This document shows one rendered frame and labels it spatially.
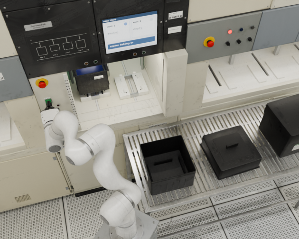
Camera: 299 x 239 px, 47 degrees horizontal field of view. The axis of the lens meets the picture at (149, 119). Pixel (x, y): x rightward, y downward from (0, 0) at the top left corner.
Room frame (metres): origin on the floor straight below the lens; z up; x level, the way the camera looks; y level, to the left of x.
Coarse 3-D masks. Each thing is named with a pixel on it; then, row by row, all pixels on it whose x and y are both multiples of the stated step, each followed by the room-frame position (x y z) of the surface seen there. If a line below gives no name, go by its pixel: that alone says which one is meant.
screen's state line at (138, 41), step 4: (132, 40) 1.46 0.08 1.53; (136, 40) 1.46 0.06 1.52; (140, 40) 1.47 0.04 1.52; (144, 40) 1.47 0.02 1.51; (148, 40) 1.48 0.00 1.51; (152, 40) 1.48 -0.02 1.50; (112, 44) 1.43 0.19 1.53; (116, 44) 1.43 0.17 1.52; (120, 44) 1.44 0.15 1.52; (124, 44) 1.44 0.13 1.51; (128, 44) 1.45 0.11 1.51; (132, 44) 1.45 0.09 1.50; (136, 44) 1.46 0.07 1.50; (108, 48) 1.42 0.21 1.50; (112, 48) 1.43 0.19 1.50
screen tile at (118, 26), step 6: (108, 24) 1.42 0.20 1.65; (114, 24) 1.43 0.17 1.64; (120, 24) 1.44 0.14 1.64; (108, 30) 1.42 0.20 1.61; (114, 30) 1.43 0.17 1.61; (126, 30) 1.45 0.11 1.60; (108, 36) 1.42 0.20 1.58; (114, 36) 1.43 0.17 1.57; (120, 36) 1.44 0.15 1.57; (126, 36) 1.45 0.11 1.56; (108, 42) 1.42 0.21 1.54
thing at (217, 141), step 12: (216, 132) 1.34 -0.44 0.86; (228, 132) 1.33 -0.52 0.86; (240, 132) 1.33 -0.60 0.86; (204, 144) 1.27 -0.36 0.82; (216, 144) 1.24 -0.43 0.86; (228, 144) 1.24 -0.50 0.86; (240, 144) 1.24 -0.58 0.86; (252, 144) 1.24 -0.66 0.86; (216, 156) 1.15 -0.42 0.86; (228, 156) 1.15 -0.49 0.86; (240, 156) 1.15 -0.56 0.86; (252, 156) 1.14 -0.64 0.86; (216, 168) 1.09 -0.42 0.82; (228, 168) 1.06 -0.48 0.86; (240, 168) 1.08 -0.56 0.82; (252, 168) 1.11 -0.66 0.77
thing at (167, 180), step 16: (144, 144) 1.21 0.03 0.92; (160, 144) 1.23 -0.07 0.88; (176, 144) 1.26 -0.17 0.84; (144, 160) 1.08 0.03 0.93; (160, 160) 1.18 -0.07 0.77; (176, 160) 1.18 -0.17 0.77; (160, 176) 1.06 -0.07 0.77; (176, 176) 0.97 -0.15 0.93; (192, 176) 1.00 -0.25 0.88; (160, 192) 0.95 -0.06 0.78
